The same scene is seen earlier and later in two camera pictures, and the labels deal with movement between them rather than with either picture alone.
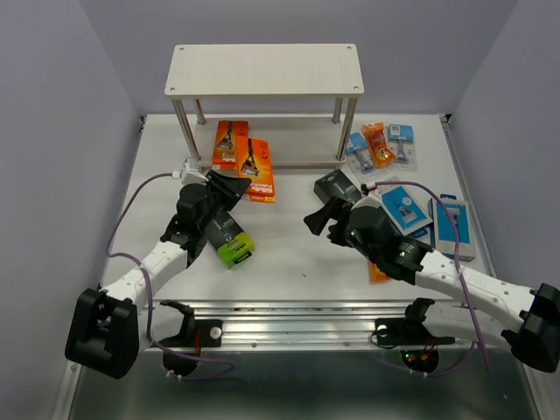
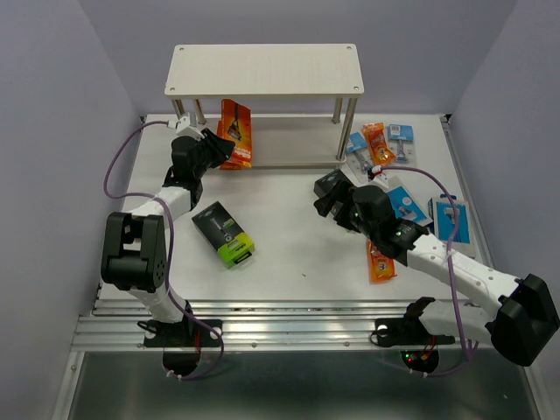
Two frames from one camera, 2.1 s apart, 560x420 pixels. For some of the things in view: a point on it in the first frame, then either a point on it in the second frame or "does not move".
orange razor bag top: x=376 y=139 does not move
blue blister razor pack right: x=401 y=143 does not move
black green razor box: x=335 y=184 does not move
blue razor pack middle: x=403 y=211 does not move
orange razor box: x=255 y=163 to x=235 y=124
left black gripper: x=230 y=188 to x=220 y=148
